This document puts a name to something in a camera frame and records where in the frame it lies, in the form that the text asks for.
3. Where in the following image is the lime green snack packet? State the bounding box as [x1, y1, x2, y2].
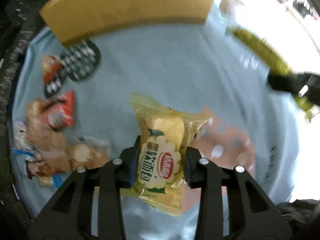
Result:
[226, 26, 317, 121]

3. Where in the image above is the orange biscuit snack bag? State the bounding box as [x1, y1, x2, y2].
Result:
[27, 100, 71, 172]

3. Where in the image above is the yellow soft bread packet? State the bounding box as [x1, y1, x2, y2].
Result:
[123, 93, 209, 216]

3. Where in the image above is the small brown cake packet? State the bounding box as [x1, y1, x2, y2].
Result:
[67, 136, 111, 171]

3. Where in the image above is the blue purple clear packet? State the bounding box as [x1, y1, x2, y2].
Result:
[13, 121, 35, 162]

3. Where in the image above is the light blue tablecloth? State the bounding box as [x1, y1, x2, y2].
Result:
[11, 3, 298, 240]

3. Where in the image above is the red barcode snack packet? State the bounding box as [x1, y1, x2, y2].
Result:
[41, 90, 75, 130]

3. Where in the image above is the red top snack packet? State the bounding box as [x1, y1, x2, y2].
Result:
[41, 55, 62, 84]

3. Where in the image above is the dark carved wooden furniture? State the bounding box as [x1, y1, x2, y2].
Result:
[1, 0, 48, 231]

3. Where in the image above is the yellow cardboard box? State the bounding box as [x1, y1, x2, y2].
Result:
[40, 0, 213, 47]

